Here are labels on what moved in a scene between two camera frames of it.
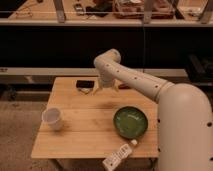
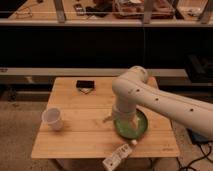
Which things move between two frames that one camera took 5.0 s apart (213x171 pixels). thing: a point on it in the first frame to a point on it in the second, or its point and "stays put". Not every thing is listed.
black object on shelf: x=101 y=9 stays put
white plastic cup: x=52 y=118 stays put
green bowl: x=130 y=122 stays put
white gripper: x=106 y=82 to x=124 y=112
